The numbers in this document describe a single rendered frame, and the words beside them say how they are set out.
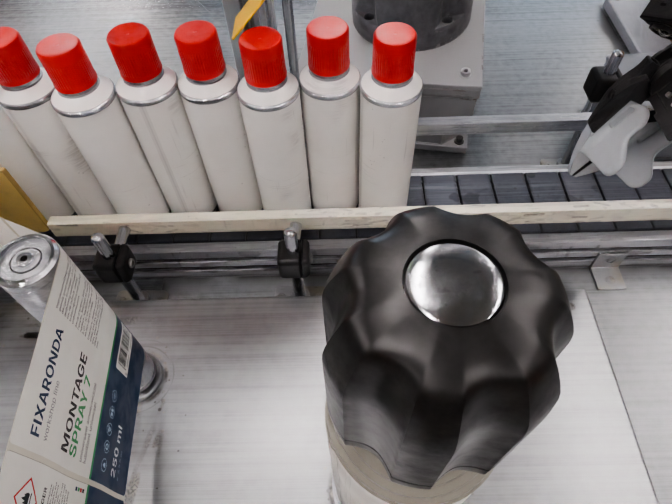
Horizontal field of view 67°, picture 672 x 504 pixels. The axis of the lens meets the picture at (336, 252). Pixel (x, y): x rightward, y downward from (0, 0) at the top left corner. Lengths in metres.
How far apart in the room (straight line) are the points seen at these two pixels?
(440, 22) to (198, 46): 0.34
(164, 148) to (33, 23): 0.63
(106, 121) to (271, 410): 0.28
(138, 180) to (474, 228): 0.40
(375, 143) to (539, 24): 0.56
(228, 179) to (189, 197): 0.05
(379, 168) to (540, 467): 0.28
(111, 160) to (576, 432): 0.46
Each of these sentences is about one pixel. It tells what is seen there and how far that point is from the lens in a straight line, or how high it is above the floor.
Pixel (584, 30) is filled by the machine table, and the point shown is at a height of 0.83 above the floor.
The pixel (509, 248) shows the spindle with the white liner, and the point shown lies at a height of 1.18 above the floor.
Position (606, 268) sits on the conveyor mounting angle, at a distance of 0.63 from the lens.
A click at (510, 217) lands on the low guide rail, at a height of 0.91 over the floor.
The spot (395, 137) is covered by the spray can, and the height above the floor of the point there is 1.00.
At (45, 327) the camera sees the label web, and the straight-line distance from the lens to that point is 0.32.
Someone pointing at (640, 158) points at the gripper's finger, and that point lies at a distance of 0.55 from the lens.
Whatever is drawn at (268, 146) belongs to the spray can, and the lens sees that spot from 0.45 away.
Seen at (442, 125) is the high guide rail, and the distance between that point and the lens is 0.53.
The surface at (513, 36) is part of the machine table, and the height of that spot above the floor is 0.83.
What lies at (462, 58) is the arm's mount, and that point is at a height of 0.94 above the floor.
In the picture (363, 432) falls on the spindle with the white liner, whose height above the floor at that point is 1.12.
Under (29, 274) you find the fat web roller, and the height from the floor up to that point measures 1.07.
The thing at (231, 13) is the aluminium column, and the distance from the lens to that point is 0.56.
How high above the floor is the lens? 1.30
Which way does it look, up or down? 55 degrees down
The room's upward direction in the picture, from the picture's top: 3 degrees counter-clockwise
